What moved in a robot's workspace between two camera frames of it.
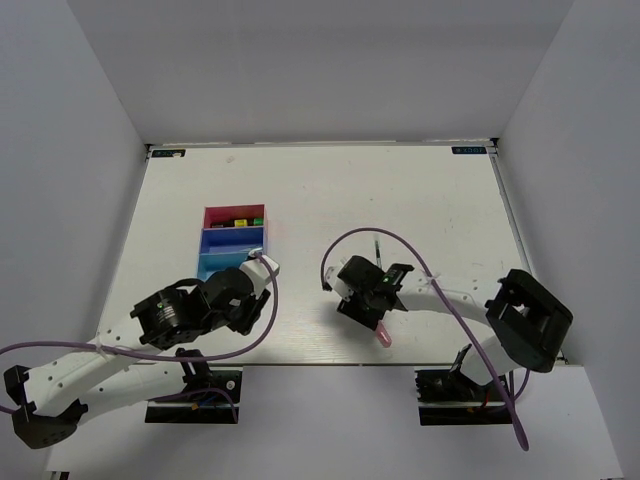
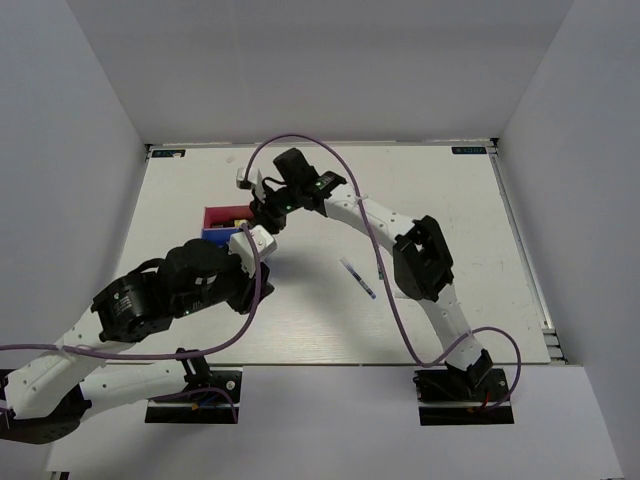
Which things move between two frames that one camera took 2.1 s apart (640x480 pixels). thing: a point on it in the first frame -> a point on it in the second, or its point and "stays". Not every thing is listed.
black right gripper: (352, 310) -> (265, 214)
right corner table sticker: (469, 149) stays
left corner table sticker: (171, 153) stays
